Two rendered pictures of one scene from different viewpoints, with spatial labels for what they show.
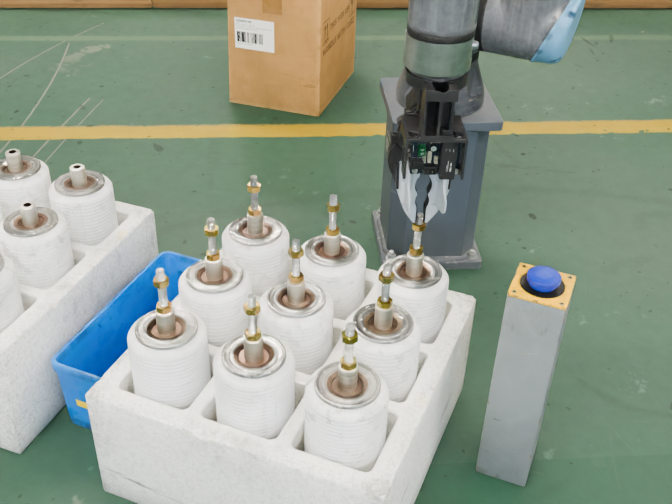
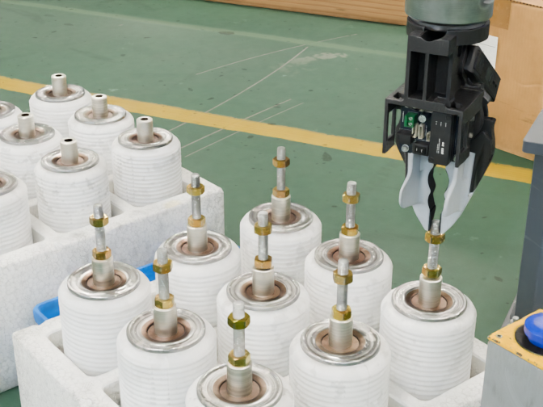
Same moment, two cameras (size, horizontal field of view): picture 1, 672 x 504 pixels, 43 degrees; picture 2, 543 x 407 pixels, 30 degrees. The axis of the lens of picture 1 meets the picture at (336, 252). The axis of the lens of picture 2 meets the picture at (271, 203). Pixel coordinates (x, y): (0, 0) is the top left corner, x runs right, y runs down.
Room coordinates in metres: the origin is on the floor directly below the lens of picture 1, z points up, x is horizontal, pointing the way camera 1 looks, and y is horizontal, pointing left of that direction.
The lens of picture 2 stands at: (0.08, -0.41, 0.79)
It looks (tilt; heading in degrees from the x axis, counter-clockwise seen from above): 26 degrees down; 30
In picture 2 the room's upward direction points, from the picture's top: straight up
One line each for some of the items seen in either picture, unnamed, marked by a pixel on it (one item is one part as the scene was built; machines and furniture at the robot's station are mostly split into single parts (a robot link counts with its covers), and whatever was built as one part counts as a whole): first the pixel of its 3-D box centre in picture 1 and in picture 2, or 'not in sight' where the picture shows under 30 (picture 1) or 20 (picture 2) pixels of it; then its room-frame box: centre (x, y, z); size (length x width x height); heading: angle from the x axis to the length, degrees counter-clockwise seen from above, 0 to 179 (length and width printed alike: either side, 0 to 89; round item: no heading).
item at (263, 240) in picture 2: (296, 265); (263, 245); (0.85, 0.05, 0.30); 0.01 x 0.01 x 0.08
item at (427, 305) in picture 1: (408, 323); (423, 375); (0.92, -0.10, 0.16); 0.10 x 0.10 x 0.18
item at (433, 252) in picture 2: (417, 238); (433, 254); (0.92, -0.11, 0.30); 0.01 x 0.01 x 0.08
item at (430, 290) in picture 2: (414, 263); (430, 290); (0.92, -0.11, 0.26); 0.02 x 0.02 x 0.03
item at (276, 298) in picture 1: (296, 298); (263, 291); (0.85, 0.05, 0.25); 0.08 x 0.08 x 0.01
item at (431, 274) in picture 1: (413, 271); (428, 301); (0.92, -0.11, 0.25); 0.08 x 0.08 x 0.01
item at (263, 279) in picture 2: (296, 290); (263, 280); (0.85, 0.05, 0.26); 0.02 x 0.02 x 0.03
